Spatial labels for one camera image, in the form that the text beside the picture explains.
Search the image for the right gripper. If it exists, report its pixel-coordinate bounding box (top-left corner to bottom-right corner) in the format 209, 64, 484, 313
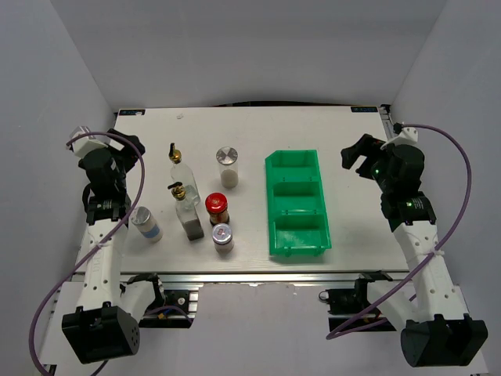
340, 134, 394, 193

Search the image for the clear oil bottle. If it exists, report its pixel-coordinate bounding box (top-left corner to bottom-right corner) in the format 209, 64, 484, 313
168, 143, 200, 206

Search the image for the dark sauce glass bottle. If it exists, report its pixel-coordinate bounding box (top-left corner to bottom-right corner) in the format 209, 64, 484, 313
168, 182, 204, 241

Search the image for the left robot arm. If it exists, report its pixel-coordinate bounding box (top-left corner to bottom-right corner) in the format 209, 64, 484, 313
62, 127, 166, 364

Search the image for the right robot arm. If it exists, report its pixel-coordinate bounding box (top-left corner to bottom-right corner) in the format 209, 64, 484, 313
341, 134, 488, 367

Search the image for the left table logo sticker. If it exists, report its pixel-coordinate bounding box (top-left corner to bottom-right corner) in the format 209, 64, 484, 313
118, 109, 146, 116

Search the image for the table logo sticker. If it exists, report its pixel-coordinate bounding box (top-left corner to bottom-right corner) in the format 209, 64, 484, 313
351, 106, 378, 113
118, 109, 146, 116

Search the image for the right table logo sticker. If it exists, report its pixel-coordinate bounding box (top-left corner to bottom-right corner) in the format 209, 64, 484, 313
351, 106, 378, 113

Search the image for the blue label white jar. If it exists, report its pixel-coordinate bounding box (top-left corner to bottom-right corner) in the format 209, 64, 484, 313
130, 206, 163, 243

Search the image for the green divided bin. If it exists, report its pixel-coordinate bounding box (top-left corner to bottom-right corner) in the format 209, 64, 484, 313
265, 150, 332, 258

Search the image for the silver lid spice jar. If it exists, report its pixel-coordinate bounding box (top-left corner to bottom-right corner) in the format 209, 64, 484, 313
215, 146, 239, 189

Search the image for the red lid sauce jar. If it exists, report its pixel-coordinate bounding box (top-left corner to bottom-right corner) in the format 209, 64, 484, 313
205, 192, 230, 226

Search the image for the small silver lid jar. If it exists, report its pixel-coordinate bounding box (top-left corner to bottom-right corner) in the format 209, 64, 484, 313
212, 223, 234, 254

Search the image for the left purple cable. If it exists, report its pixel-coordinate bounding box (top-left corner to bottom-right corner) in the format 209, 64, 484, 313
27, 131, 195, 376

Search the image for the purple cable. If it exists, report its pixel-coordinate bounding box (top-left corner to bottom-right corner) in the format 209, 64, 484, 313
325, 124, 472, 341
27, 131, 195, 376

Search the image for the right aluminium rail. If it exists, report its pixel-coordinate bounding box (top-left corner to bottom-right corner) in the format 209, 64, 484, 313
378, 104, 395, 139

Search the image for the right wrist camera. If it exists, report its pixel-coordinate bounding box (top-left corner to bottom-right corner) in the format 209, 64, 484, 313
380, 123, 418, 150

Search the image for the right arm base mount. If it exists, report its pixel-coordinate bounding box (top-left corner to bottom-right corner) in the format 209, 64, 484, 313
318, 288, 395, 332

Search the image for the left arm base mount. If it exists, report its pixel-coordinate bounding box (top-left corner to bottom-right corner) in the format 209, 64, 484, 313
139, 288, 199, 329

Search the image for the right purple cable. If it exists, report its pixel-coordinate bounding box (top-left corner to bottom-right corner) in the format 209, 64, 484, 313
325, 124, 472, 341

